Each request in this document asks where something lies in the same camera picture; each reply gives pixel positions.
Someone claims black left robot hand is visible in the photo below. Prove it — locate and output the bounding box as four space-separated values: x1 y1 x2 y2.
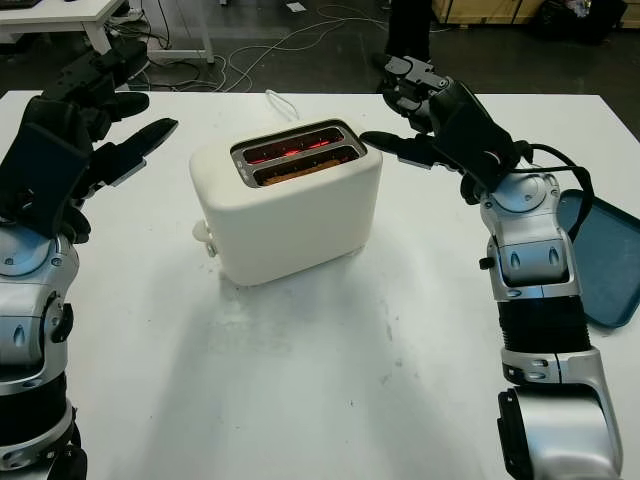
14 39 180 246

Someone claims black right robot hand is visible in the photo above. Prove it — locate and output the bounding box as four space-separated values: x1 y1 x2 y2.
358 53 531 206

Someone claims browned toast slice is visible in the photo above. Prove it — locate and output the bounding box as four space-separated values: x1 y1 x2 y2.
257 159 349 188

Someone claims person in black trousers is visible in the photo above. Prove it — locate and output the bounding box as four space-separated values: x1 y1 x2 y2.
372 0 434 69

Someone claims white two-slot toaster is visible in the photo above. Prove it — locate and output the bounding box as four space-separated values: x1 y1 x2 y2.
188 117 385 287

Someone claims white desk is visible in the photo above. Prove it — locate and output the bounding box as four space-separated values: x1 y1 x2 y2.
0 0 216 66

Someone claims wooden crate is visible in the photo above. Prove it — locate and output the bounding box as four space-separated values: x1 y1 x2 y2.
432 0 544 24

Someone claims black bag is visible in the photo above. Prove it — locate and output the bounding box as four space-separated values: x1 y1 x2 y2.
529 0 626 46

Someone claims blue plastic tray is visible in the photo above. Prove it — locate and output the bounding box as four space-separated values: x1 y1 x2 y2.
557 188 640 331

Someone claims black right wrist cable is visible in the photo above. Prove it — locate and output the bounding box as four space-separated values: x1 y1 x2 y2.
509 142 596 237

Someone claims white toaster power cord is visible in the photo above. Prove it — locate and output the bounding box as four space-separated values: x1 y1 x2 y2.
264 88 304 124

